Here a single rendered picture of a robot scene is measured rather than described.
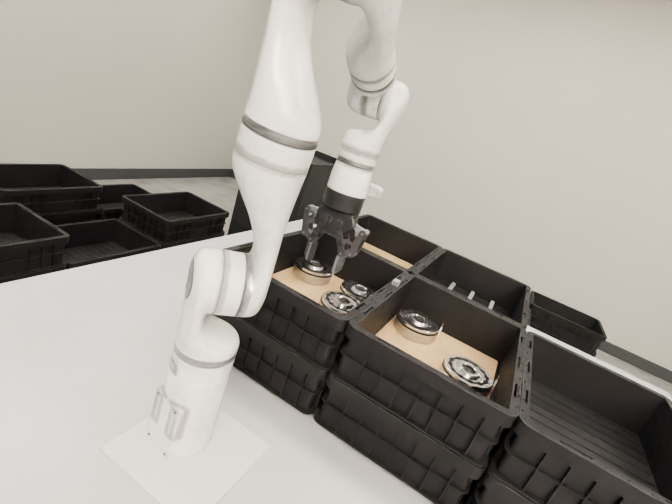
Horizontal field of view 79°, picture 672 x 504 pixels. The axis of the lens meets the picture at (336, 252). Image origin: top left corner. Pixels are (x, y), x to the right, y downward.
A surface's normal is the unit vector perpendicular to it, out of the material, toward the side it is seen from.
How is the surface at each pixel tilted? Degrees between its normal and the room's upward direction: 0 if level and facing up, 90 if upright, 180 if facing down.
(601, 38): 90
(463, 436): 90
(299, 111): 71
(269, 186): 103
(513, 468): 90
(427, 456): 90
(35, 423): 0
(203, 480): 1
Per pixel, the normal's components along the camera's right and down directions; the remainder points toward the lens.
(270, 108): -0.22, 0.25
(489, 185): -0.44, 0.18
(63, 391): 0.31, -0.89
